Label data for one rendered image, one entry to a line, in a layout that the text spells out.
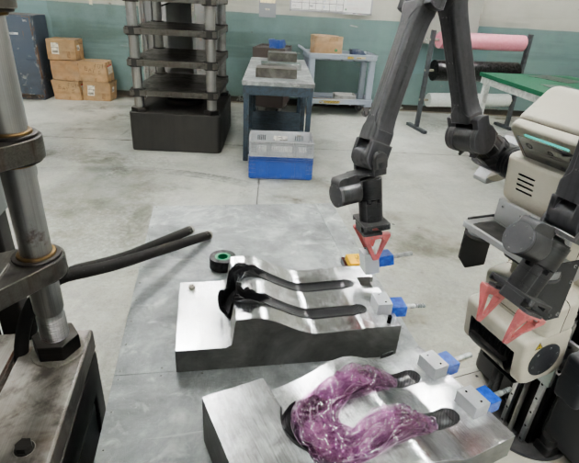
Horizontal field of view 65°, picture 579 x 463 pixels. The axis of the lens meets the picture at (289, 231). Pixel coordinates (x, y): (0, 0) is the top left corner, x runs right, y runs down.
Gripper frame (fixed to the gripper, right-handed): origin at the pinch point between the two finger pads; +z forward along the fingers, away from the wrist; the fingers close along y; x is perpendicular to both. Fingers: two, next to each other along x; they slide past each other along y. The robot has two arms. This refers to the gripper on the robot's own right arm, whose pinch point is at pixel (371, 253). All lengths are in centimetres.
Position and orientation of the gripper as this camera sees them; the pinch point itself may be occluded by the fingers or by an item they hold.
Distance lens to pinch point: 117.2
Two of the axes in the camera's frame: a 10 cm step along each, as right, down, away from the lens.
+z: 0.9, 9.3, 3.6
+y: 1.6, 3.4, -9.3
